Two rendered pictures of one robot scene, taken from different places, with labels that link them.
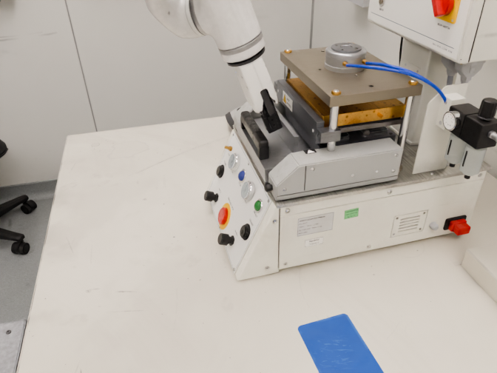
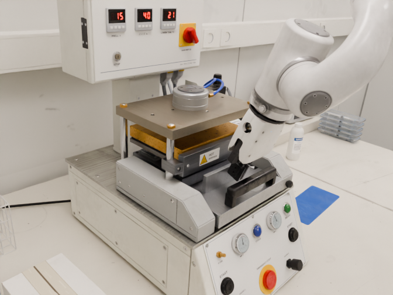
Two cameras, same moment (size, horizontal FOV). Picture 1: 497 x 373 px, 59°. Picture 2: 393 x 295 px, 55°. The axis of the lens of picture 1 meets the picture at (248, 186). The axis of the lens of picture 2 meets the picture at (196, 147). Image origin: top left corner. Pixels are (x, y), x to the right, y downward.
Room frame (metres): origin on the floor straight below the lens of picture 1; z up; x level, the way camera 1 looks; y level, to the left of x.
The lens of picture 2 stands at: (1.27, 0.48, 1.37)
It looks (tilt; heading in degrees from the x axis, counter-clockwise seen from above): 24 degrees down; 237
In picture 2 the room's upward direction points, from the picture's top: 4 degrees clockwise
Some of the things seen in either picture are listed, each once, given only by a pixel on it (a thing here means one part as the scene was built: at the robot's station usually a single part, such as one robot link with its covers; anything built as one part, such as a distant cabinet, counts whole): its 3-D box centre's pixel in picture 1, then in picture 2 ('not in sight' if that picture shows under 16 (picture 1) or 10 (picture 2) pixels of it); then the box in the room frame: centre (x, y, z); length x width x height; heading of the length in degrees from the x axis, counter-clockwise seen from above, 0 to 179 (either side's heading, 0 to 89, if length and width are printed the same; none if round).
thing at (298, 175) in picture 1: (331, 169); (247, 158); (0.70, -0.16, 0.96); 0.26 x 0.05 x 0.07; 104
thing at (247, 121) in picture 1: (254, 133); (252, 185); (0.81, -0.01, 0.99); 0.15 x 0.02 x 0.04; 14
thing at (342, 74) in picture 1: (362, 80); (186, 110); (0.84, -0.23, 1.08); 0.31 x 0.24 x 0.13; 14
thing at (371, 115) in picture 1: (343, 89); (191, 122); (0.84, -0.20, 1.07); 0.22 x 0.17 x 0.10; 14
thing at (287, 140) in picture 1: (315, 132); (202, 168); (0.84, -0.15, 0.97); 0.30 x 0.22 x 0.08; 104
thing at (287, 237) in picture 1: (332, 185); (190, 208); (0.83, -0.19, 0.84); 0.53 x 0.37 x 0.17; 104
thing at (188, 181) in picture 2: (336, 124); (188, 157); (0.85, -0.19, 0.98); 0.20 x 0.17 x 0.03; 14
